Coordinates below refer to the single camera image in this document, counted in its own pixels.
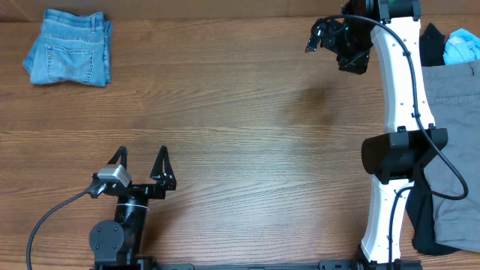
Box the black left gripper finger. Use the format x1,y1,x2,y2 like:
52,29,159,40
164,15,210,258
150,145,177,191
108,145,128,169

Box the light blue denim jeans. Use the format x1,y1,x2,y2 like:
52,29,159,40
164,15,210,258
23,9,113,87

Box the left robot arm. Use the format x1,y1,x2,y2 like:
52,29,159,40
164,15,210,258
87,145,177,269

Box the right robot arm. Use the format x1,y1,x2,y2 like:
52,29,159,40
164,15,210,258
306,1,448,269

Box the light blue crumpled cloth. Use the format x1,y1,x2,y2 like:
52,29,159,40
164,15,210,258
443,28,479,65

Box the grey shorts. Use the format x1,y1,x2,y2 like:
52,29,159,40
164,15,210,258
423,61,479,252

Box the black garment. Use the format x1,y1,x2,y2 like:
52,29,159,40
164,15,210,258
406,22,459,256

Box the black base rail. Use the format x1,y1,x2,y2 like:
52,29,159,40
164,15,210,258
91,260,423,270

